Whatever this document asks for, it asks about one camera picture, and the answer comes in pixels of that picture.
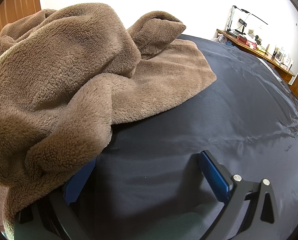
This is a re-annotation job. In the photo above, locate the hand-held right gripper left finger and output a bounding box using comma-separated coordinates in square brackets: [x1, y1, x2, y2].
[15, 158, 97, 240]

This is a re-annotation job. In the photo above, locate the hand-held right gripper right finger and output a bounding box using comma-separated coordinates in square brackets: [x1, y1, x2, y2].
[199, 150, 276, 240]

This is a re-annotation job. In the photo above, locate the brown fleece garment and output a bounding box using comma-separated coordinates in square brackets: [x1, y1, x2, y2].
[0, 4, 217, 240]

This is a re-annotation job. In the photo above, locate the wooden sideboard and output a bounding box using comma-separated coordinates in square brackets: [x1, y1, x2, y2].
[216, 29, 296, 85]

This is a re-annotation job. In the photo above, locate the plastic bag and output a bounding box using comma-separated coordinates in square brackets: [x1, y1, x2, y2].
[211, 35, 227, 45]

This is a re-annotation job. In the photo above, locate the wooden door with metal latch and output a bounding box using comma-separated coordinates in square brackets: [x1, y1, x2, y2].
[0, 0, 41, 43]

